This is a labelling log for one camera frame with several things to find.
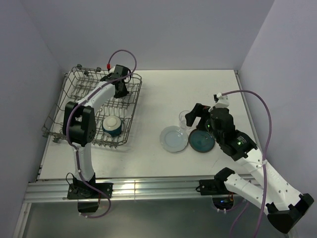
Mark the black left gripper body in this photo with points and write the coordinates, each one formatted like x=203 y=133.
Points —
x=122 y=93

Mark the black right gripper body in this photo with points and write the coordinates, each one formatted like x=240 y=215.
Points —
x=204 y=123

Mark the clear plastic cup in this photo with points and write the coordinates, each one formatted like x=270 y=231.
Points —
x=182 y=121

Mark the teal and cream bowl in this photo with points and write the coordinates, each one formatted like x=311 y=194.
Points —
x=112 y=125

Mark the light blue scalloped plate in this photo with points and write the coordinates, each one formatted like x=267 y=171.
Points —
x=173 y=139

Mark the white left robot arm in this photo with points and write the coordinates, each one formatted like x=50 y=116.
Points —
x=79 y=123

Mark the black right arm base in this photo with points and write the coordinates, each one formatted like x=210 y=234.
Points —
x=222 y=200

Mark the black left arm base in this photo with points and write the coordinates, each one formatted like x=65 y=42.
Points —
x=79 y=191

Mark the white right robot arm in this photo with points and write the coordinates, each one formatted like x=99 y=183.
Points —
x=283 y=204

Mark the dark teal round plate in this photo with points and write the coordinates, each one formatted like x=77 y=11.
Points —
x=201 y=141

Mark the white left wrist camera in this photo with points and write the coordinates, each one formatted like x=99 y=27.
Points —
x=110 y=68

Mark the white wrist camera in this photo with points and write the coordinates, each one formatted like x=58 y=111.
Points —
x=110 y=68
x=221 y=101

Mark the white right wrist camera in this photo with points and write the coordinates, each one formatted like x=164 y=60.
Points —
x=221 y=101

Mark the grey wire dish rack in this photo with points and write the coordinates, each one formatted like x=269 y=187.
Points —
x=77 y=84

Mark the aluminium mounting rail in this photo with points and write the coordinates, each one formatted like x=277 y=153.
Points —
x=56 y=190

